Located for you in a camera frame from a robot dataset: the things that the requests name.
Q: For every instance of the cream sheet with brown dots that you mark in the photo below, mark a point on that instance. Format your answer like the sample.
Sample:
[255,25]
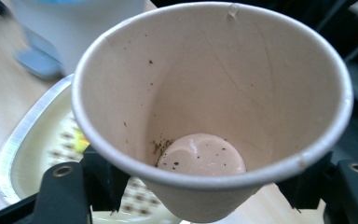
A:
[66,140]

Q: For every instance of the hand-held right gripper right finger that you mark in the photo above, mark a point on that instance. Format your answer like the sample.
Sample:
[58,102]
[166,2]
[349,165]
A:
[307,186]

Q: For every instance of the silver foil tray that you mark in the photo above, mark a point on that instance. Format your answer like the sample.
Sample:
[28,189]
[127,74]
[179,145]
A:
[32,152]

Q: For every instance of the beige paper cup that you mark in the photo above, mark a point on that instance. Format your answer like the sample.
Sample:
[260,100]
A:
[217,90]

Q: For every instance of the white and blue container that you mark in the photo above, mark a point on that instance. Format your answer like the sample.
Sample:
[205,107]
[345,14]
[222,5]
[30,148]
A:
[74,34]

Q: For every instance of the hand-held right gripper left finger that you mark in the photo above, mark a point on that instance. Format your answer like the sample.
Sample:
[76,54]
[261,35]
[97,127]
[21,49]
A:
[104,180]

